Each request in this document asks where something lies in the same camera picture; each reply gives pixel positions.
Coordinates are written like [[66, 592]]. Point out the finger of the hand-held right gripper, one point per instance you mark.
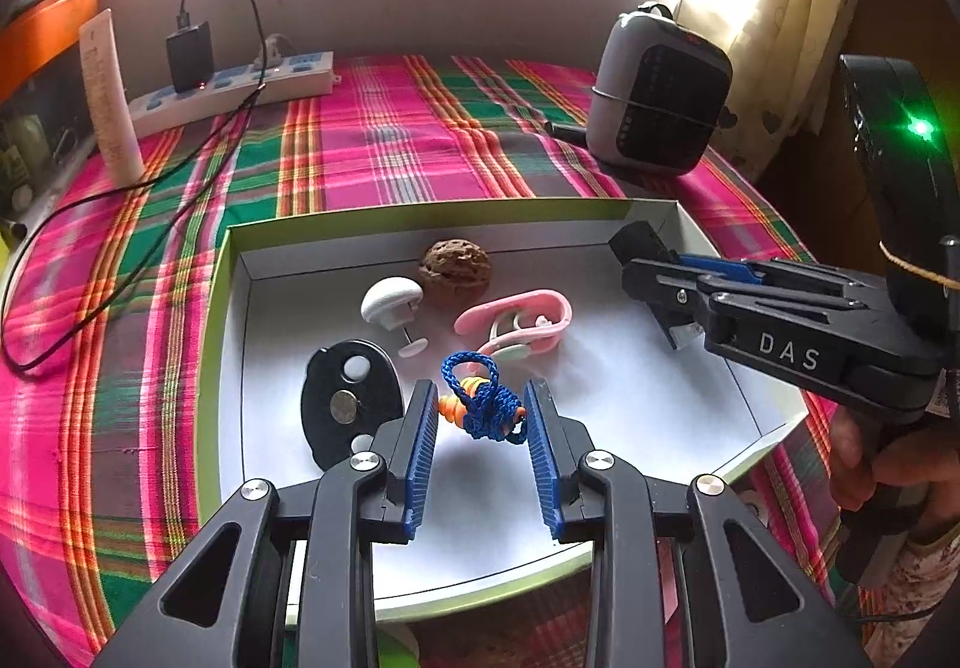
[[716, 267], [660, 282]]

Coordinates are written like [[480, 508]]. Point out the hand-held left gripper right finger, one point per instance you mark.
[[544, 465]]

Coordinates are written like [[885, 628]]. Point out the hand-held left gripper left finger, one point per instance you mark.
[[420, 458]]

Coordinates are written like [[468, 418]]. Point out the black oval disc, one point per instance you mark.
[[349, 398]]

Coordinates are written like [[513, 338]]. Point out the white and green cardboard box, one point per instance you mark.
[[637, 413]]

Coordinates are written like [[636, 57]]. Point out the pink clip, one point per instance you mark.
[[517, 323]]

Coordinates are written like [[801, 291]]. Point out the white mushroom knob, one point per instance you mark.
[[390, 300]]

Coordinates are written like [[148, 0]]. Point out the brown walnut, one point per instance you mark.
[[454, 267]]

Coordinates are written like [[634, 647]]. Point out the person's right hand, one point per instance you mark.
[[851, 458]]

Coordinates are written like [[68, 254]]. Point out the grey portable heater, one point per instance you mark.
[[656, 98]]

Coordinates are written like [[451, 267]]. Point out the cream heart print curtain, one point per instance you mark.
[[795, 0]]

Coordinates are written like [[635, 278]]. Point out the white power strip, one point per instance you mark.
[[225, 89]]

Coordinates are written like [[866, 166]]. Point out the white power plug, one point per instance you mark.
[[277, 47]]

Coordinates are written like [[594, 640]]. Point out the black charger adapter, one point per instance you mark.
[[187, 56]]

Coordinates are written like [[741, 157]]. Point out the cream cosmetic tube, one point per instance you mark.
[[109, 98]]

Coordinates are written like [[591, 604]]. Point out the orange plastic bin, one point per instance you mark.
[[45, 30]]

